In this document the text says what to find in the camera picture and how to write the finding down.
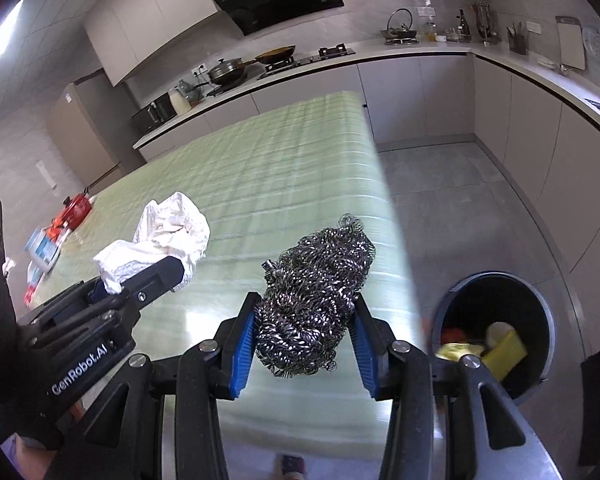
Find black trash bin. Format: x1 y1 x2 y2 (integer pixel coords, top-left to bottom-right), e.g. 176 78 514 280
429 270 557 407

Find pot with lid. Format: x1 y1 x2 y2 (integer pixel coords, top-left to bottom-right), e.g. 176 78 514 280
207 57 259 86

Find gas stove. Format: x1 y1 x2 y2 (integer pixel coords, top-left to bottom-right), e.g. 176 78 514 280
257 47 357 80

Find induction cooker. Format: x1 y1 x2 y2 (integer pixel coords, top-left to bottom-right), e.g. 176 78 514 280
204 77 249 99

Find wok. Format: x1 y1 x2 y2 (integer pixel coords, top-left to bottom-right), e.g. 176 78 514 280
253 45 297 65

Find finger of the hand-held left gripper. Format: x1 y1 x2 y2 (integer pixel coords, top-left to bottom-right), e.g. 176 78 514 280
114 255 187 322
42 279 120 330

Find grey kettle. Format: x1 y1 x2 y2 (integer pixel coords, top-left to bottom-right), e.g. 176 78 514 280
177 78 204 106

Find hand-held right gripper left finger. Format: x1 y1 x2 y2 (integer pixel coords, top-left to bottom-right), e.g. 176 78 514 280
70 291 262 480

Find person's left hand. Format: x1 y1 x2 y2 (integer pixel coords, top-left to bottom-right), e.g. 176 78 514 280
0 432 57 480

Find utensil rack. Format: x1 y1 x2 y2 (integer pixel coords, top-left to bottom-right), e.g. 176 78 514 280
470 2 501 46

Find white and blue container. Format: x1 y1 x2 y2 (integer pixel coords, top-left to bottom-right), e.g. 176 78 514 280
23 227 64 269

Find round metal strainer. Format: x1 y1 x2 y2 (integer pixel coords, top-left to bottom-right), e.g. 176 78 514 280
581 25 600 72

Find kitchen counter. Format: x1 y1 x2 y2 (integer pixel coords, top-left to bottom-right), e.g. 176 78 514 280
132 40 600 283

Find ceiling light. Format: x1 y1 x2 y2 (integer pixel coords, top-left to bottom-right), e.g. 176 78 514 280
0 0 26 66

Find steel wool scrubber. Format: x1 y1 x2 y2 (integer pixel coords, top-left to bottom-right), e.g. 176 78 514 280
253 212 377 379

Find tall beige cabinet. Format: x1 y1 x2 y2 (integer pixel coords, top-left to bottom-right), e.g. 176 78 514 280
47 68 146 196

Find upper kitchen cabinets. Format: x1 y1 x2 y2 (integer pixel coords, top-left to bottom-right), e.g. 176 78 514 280
82 0 501 89

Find green checked tablecloth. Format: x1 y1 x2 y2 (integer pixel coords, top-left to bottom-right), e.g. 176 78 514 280
27 90 434 457

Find dark utensil holder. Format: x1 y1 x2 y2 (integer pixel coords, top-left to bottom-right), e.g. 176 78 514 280
506 21 530 55

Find black microwave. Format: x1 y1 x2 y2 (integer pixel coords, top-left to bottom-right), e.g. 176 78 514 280
131 90 178 132

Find yellow cloth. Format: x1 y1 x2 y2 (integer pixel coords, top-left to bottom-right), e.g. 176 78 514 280
437 340 486 362

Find grey cutting board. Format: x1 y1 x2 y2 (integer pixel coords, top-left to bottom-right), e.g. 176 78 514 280
554 15 587 71

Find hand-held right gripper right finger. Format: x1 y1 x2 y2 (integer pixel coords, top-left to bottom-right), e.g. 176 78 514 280
352 294 566 480

